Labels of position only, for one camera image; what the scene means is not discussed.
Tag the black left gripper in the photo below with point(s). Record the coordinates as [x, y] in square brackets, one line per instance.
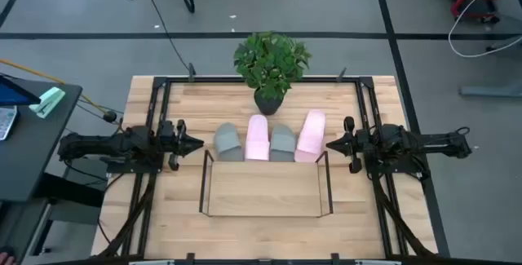
[171, 140]

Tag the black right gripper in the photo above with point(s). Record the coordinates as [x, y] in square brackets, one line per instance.
[363, 142]

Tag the pink rubber slide sandal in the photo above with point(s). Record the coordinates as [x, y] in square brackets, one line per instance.
[257, 138]
[310, 134]

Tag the grey rubber slide sandal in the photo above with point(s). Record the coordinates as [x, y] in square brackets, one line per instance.
[282, 140]
[228, 138]

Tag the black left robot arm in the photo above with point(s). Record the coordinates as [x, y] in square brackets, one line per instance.
[94, 144]

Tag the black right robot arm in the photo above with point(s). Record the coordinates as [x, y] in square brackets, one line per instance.
[432, 140]

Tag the green potted plant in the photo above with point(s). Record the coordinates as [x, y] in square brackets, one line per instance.
[269, 61]

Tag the mint green stapler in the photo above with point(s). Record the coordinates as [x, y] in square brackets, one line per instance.
[47, 102]

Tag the dark side table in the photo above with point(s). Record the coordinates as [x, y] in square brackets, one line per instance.
[32, 142]

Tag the blue screen tablet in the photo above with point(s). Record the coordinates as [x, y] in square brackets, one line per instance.
[14, 94]

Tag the person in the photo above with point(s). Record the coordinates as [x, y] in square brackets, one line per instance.
[5, 259]

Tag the black metal rig frame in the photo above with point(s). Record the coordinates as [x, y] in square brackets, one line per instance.
[204, 80]

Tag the wooden shelf black metal frame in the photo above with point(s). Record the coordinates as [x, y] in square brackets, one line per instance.
[265, 187]

